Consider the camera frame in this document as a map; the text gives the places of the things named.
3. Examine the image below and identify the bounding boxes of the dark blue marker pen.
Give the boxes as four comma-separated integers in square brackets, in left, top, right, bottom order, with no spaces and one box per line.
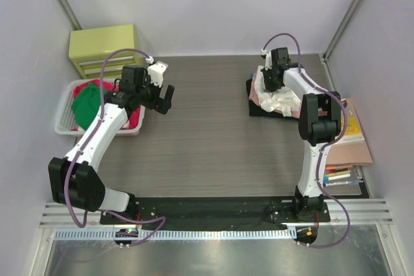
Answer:
[323,180,363,187]

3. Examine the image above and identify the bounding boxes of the red t shirt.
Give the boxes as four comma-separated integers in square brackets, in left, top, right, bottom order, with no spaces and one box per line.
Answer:
[71,79,142,131]

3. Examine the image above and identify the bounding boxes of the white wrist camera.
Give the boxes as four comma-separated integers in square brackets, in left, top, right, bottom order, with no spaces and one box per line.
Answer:
[146,56,168,88]
[260,49,273,70]

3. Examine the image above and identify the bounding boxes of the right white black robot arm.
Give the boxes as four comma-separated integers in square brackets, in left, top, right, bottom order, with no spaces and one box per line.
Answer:
[260,48,341,222]

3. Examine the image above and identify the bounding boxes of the white plastic basket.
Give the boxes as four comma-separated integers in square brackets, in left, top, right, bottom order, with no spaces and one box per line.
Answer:
[54,79,146,136]

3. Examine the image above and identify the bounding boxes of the yellow picture book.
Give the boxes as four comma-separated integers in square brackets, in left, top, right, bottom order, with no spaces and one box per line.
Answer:
[338,98,365,143]

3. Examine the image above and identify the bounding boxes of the brown cardboard sheet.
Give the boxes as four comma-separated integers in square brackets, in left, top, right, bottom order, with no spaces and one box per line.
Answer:
[325,96,375,167]

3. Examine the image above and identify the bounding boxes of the white printed t shirt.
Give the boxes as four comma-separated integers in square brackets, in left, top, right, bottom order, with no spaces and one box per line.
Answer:
[250,65,301,118]

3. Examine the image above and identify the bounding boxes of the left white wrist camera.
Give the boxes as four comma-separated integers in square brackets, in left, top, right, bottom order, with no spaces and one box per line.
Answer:
[146,56,168,88]

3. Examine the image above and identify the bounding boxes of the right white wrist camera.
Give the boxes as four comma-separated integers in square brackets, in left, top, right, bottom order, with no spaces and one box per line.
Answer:
[260,49,273,70]

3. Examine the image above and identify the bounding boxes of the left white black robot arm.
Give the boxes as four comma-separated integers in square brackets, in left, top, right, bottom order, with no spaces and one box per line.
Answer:
[48,61,175,218]

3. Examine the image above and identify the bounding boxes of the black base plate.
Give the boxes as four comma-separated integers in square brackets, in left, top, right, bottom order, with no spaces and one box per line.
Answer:
[98,195,334,229]

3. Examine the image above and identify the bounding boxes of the pink t shirt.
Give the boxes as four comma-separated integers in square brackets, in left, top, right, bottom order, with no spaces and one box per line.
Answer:
[246,69,301,120]

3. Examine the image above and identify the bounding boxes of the yellow-green drawer box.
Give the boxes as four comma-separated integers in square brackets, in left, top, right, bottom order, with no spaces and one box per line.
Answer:
[69,24,144,79]

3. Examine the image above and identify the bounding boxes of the red marker pen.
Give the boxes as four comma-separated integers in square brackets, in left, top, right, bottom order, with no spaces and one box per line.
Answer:
[325,166,353,174]

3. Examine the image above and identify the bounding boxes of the green t shirt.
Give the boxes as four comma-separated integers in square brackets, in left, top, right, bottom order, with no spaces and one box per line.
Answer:
[71,80,101,131]

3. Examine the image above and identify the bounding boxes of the black t shirt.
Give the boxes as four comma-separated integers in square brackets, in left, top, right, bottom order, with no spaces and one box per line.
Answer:
[246,79,283,118]

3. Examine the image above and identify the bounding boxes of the white slotted cable duct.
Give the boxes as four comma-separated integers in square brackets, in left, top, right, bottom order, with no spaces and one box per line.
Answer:
[54,227,297,242]

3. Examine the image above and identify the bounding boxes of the yellow marker pen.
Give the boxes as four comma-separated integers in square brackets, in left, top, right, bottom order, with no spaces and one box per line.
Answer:
[324,171,351,178]

